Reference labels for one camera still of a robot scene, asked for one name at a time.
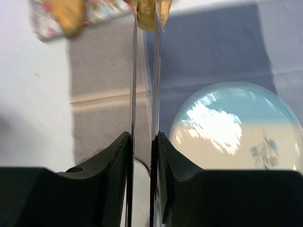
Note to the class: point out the white scalloped bowl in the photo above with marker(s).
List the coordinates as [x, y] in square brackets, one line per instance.
[141, 196]

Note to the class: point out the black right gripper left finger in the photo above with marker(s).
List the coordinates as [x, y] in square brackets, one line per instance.
[90, 194]

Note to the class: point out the round golden bun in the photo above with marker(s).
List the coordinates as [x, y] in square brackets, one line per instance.
[147, 10]

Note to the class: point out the long twisted bread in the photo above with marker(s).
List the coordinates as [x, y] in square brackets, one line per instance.
[70, 15]

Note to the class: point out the floral serving tray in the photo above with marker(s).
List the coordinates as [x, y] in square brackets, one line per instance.
[54, 18]

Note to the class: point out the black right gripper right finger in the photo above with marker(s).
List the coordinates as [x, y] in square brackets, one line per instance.
[189, 196]

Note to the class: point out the blue and cream plate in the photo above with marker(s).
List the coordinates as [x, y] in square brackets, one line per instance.
[235, 125]

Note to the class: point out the patchwork blue grey placemat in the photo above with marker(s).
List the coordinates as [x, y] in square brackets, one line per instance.
[197, 49]

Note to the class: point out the metal bread tongs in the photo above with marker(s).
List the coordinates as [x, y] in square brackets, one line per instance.
[144, 124]

